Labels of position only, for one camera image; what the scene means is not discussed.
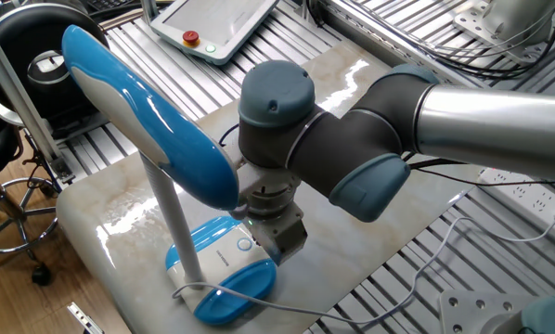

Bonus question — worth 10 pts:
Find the grey Schunk gripper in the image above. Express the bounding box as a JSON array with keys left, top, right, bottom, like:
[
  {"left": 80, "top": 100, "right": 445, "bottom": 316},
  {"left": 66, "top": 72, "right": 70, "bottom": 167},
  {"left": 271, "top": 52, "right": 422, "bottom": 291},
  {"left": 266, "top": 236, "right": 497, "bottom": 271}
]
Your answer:
[{"left": 249, "top": 213, "right": 308, "bottom": 266}]

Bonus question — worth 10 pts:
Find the white power strip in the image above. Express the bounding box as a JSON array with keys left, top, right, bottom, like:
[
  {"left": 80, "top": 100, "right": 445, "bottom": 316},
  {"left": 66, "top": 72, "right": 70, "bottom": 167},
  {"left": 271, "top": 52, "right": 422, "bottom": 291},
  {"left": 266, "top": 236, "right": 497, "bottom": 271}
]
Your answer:
[{"left": 476, "top": 166, "right": 555, "bottom": 254}]

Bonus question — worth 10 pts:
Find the silver metal bracket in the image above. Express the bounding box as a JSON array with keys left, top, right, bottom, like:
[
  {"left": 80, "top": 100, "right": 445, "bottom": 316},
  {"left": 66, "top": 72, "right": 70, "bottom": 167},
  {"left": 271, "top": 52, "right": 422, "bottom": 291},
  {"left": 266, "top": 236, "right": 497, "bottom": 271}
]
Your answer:
[{"left": 67, "top": 301, "right": 105, "bottom": 334}]

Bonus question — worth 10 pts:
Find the blue white desk lamp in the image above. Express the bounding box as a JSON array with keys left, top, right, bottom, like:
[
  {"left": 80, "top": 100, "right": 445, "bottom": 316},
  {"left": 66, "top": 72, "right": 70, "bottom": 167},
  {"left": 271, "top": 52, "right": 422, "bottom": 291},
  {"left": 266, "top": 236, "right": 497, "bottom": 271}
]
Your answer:
[{"left": 61, "top": 24, "right": 278, "bottom": 326}]

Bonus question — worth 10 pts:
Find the silver force torque sensor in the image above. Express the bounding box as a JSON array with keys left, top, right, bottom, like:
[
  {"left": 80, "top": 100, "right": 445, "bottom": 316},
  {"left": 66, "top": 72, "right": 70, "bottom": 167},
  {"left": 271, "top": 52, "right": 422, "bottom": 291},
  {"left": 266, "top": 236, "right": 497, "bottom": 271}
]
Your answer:
[{"left": 247, "top": 183, "right": 302, "bottom": 209}]

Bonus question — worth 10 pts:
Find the light grey cylindrical mount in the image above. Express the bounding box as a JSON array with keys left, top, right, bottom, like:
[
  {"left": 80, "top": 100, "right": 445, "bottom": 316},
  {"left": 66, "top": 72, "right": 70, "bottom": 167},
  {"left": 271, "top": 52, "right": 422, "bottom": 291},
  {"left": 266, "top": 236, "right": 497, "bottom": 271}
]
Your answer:
[{"left": 452, "top": 0, "right": 555, "bottom": 64}]

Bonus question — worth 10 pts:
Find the beige marble board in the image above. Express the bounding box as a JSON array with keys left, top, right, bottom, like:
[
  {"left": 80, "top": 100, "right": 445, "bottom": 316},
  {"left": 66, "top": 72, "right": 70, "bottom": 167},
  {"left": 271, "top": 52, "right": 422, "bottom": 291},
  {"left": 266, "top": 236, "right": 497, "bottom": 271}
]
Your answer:
[{"left": 56, "top": 40, "right": 487, "bottom": 334}]

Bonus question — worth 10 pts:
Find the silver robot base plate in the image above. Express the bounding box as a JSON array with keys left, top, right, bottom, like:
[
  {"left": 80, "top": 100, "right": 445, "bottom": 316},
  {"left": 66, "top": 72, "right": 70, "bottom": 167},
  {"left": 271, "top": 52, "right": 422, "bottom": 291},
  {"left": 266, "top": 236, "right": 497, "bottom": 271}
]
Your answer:
[{"left": 438, "top": 289, "right": 538, "bottom": 334}]

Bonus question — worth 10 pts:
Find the white lamp power cable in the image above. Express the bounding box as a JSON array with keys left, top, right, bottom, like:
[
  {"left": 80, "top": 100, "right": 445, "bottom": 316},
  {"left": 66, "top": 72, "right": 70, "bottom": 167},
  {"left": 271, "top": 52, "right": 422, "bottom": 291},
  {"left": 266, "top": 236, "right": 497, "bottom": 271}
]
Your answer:
[{"left": 171, "top": 206, "right": 555, "bottom": 326}]

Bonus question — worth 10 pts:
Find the black keyboard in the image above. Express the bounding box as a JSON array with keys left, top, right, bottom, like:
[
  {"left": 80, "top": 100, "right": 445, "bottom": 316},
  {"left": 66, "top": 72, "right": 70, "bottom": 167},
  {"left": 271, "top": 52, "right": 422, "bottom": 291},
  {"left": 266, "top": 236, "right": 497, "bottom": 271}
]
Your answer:
[{"left": 85, "top": 0, "right": 137, "bottom": 14}]

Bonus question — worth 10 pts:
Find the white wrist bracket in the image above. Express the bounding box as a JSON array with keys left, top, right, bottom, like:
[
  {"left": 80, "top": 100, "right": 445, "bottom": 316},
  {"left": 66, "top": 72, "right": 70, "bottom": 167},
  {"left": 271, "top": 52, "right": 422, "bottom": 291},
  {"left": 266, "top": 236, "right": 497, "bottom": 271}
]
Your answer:
[{"left": 230, "top": 157, "right": 303, "bottom": 222}]

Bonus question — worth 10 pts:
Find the black round padded chair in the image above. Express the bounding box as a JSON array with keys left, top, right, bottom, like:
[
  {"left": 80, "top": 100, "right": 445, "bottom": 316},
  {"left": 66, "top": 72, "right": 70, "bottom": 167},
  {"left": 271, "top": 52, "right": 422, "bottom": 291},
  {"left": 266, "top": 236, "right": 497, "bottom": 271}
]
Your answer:
[{"left": 0, "top": 2, "right": 110, "bottom": 140}]

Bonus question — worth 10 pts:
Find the white teach pendant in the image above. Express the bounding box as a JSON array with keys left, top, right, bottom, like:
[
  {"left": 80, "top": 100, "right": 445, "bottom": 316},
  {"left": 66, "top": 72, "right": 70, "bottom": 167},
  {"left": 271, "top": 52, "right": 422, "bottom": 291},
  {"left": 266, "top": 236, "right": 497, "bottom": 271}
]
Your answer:
[{"left": 149, "top": 0, "right": 281, "bottom": 66}]

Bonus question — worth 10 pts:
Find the aluminium frame post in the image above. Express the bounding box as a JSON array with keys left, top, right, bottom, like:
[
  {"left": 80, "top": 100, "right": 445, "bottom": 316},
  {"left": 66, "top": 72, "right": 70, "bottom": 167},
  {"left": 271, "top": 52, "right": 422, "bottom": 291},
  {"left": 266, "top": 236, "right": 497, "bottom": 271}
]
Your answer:
[
  {"left": 0, "top": 13, "right": 76, "bottom": 186},
  {"left": 140, "top": 0, "right": 161, "bottom": 24}
]

